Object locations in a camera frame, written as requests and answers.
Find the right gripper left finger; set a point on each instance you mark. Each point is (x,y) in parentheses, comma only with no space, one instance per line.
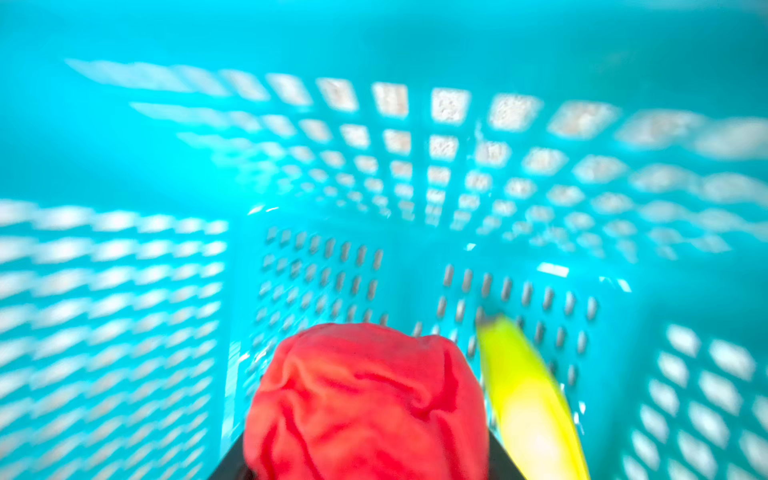
(233,465)

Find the yellow banana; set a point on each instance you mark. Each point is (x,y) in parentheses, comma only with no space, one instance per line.
(533,417)

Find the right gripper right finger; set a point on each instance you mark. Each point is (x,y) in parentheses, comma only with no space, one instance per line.
(501,466)

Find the red round fruit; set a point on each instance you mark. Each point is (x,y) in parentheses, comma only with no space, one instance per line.
(362,401)

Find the teal plastic basket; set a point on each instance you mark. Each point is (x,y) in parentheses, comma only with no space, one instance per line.
(184,184)

